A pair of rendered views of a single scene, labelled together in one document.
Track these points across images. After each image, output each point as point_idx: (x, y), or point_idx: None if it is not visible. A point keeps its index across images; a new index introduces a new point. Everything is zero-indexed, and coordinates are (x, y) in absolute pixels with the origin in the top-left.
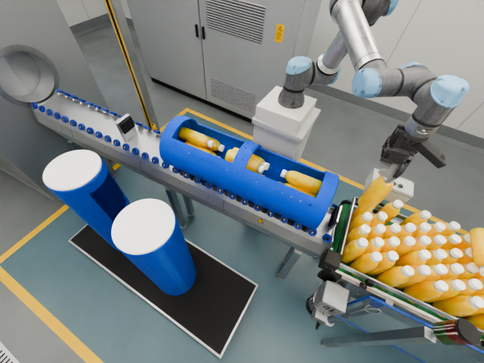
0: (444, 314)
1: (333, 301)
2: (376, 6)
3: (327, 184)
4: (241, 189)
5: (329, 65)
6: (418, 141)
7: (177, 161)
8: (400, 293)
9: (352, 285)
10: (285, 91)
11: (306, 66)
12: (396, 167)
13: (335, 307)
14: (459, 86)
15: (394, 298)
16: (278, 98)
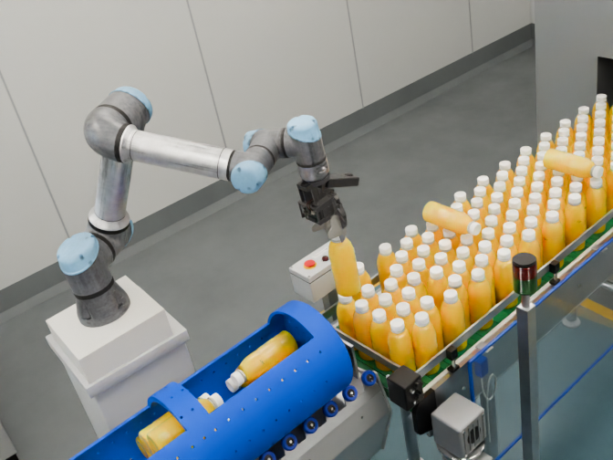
0: (511, 296)
1: (464, 416)
2: (140, 120)
3: (300, 314)
4: (236, 445)
5: (119, 215)
6: (327, 179)
7: None
8: (475, 326)
9: (449, 383)
10: (94, 300)
11: (95, 242)
12: (336, 217)
13: (473, 417)
14: (309, 121)
15: (480, 341)
16: (88, 322)
